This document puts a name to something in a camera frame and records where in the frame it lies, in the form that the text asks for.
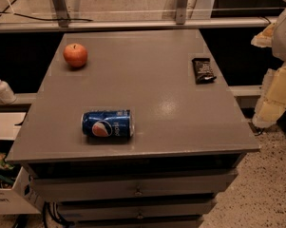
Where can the grey drawer cabinet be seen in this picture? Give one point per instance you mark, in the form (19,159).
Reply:
(187,142)

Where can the black snack bar wrapper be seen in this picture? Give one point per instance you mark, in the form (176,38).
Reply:
(203,71)

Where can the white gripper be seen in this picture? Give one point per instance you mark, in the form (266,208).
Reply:
(285,37)

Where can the metal frame rail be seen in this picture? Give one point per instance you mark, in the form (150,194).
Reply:
(85,15)

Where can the white pump dispenser bottle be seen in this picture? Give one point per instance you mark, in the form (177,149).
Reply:
(7,96)

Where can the blue pepsi can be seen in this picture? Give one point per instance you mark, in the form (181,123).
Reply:
(108,124)

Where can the white cardboard box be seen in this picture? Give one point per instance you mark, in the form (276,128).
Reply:
(16,193)

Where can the red apple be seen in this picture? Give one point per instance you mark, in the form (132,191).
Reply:
(75,55)

